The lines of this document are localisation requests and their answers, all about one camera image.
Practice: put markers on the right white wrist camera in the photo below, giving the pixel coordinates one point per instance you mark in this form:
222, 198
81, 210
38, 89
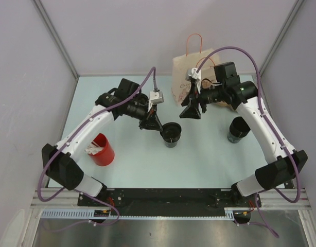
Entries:
194, 75

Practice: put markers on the tall black coffee cup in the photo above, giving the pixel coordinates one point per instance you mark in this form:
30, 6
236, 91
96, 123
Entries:
238, 130

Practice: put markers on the transparent dark cup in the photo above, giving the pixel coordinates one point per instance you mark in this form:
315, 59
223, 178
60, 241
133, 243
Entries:
171, 141

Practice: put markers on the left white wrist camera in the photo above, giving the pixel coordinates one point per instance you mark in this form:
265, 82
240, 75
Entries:
156, 97

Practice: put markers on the black cup lid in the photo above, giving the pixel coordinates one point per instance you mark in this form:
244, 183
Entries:
171, 129

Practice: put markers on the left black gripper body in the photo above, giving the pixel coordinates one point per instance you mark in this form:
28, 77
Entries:
137, 110

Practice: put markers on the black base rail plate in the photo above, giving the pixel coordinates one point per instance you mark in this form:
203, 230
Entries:
174, 200

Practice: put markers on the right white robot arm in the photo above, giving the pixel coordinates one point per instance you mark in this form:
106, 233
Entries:
284, 162

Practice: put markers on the white slotted cable duct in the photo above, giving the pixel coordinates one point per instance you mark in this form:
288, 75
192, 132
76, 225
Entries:
100, 214

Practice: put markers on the red cylindrical container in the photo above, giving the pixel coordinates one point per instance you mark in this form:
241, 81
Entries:
106, 156

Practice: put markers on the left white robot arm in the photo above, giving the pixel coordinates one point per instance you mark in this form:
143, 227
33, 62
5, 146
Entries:
61, 160

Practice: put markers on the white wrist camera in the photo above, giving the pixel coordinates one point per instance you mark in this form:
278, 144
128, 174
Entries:
156, 97
194, 75

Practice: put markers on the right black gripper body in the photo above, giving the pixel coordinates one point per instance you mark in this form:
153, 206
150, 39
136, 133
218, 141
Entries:
208, 95

